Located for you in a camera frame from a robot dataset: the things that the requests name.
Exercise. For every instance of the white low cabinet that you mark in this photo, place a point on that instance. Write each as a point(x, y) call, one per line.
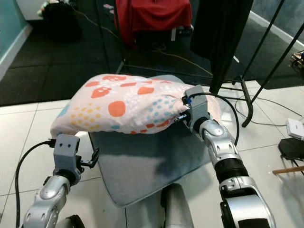
point(28, 7)

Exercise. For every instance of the black metal clothes rack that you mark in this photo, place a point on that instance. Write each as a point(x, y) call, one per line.
point(246, 99)

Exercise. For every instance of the pink pillow with orange spots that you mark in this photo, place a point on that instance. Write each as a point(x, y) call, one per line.
point(123, 107)

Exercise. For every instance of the grey robot leg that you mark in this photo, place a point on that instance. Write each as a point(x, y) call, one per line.
point(178, 209)

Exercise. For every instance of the black duffel bag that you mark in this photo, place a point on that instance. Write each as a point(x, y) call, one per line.
point(61, 21)

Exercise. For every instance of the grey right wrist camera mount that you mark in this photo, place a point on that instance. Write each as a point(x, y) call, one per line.
point(198, 107)

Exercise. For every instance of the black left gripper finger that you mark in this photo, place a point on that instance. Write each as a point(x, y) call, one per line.
point(96, 157)

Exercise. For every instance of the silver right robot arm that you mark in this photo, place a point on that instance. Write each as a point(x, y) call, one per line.
point(223, 152)

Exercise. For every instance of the black hanging garment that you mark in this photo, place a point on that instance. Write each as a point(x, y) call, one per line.
point(218, 33)

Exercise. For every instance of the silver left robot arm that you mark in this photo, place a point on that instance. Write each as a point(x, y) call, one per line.
point(50, 204)

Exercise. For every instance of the white power adapter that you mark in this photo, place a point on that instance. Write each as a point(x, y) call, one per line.
point(295, 129)

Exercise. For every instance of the red cloth covered table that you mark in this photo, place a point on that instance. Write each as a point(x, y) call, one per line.
point(152, 16)

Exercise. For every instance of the black flat floor pad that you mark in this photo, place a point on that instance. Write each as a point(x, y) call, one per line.
point(292, 148)

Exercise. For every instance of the teal wall panel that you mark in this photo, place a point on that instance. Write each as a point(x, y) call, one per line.
point(7, 23)

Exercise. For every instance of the wooden stick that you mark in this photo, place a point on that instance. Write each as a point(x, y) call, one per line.
point(289, 169)

